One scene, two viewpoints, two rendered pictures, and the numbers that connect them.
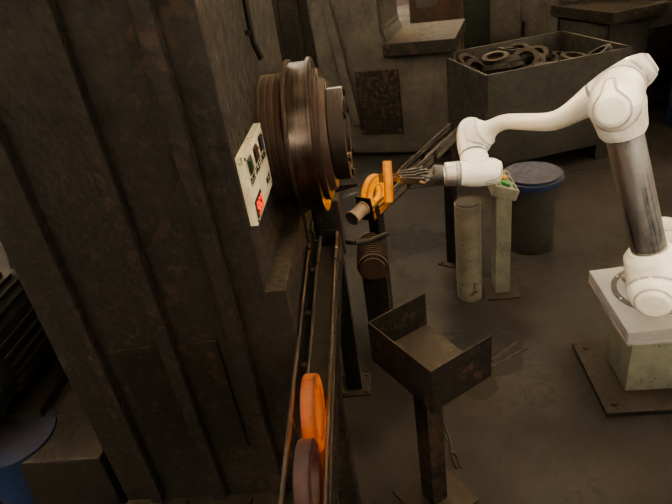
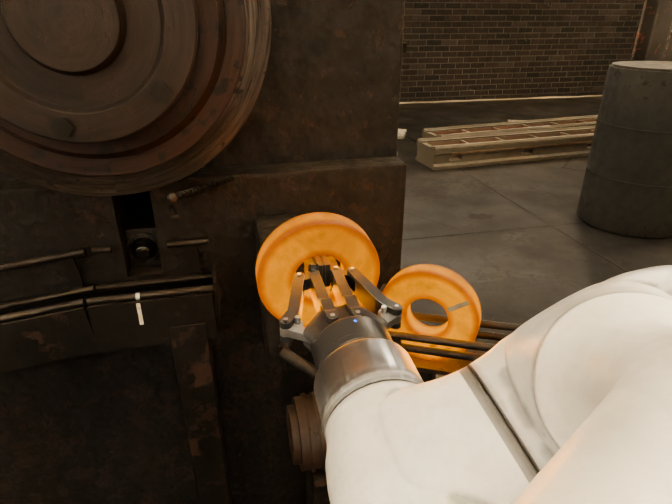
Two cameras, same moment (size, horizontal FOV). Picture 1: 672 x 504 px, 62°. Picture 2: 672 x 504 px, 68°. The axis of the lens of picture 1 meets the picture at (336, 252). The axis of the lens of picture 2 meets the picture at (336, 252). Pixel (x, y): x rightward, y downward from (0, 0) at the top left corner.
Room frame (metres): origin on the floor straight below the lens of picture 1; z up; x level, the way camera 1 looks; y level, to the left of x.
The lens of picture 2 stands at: (1.77, -0.76, 1.11)
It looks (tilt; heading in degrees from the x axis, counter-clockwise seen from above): 25 degrees down; 70
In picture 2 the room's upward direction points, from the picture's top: straight up
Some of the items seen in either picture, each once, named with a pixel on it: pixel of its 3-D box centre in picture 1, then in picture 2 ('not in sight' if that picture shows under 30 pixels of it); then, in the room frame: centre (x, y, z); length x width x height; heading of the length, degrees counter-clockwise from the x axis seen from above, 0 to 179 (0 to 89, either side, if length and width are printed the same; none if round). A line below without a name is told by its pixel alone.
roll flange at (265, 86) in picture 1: (284, 139); not in sight; (1.72, 0.11, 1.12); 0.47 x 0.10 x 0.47; 173
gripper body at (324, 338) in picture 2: (430, 175); (348, 340); (1.92, -0.39, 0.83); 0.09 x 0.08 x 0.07; 83
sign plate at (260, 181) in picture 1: (256, 172); not in sight; (1.38, 0.17, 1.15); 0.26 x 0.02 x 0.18; 173
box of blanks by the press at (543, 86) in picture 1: (526, 100); not in sight; (3.99, -1.54, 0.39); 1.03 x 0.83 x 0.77; 98
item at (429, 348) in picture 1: (433, 424); not in sight; (1.18, -0.21, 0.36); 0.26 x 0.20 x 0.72; 28
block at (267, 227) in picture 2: (329, 225); (282, 284); (1.94, 0.01, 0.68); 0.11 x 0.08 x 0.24; 83
